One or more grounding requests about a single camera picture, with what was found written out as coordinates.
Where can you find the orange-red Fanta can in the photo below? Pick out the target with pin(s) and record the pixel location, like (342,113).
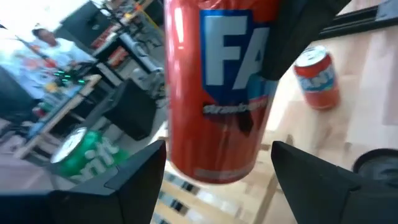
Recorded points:
(320,90)
(202,124)

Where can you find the wooden slatted shelf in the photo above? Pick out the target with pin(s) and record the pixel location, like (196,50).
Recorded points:
(217,202)

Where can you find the green Sprite can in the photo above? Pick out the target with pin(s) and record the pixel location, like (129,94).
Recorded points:
(84,155)

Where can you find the storage rack with red boxes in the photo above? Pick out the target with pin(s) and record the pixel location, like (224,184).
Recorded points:
(115,57)

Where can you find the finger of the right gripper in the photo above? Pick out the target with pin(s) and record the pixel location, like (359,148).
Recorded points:
(298,34)

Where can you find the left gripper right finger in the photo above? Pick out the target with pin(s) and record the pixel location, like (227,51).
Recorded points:
(326,202)

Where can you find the person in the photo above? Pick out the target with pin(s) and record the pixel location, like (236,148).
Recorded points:
(62,53)

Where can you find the black equipment case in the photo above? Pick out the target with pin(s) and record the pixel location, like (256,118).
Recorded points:
(133,112)

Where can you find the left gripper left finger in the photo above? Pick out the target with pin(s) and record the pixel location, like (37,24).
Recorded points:
(93,208)

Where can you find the wooden workbench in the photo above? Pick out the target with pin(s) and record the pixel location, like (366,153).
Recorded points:
(62,109)

